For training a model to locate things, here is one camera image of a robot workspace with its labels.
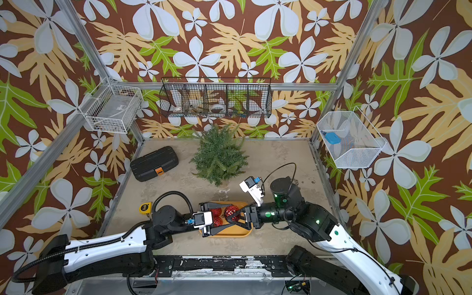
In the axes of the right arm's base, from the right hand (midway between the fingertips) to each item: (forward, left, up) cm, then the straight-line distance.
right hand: (231, 218), depth 56 cm
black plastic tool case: (+40, +43, -24) cm, 64 cm away
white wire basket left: (+52, +57, +4) cm, 78 cm away
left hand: (+3, 0, 0) cm, 3 cm away
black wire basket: (+68, -7, -1) cm, 68 cm away
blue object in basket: (+41, -48, -6) cm, 64 cm away
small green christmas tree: (+26, +5, -2) cm, 27 cm away
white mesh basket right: (+39, -54, -4) cm, 67 cm away
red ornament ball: (+2, 0, +2) cm, 3 cm away
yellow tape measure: (+16, +43, -29) cm, 55 cm away
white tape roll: (+63, +9, -4) cm, 63 cm away
